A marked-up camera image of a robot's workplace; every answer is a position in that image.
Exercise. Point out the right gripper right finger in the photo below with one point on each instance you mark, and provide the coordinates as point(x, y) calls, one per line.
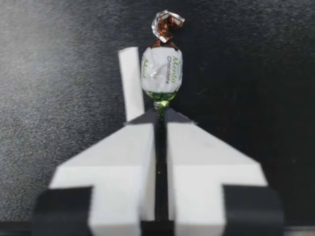
point(201, 167)

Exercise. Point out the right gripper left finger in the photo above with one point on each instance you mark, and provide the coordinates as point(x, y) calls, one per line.
point(118, 167)

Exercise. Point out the white candy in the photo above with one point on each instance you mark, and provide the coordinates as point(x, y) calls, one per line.
point(162, 71)

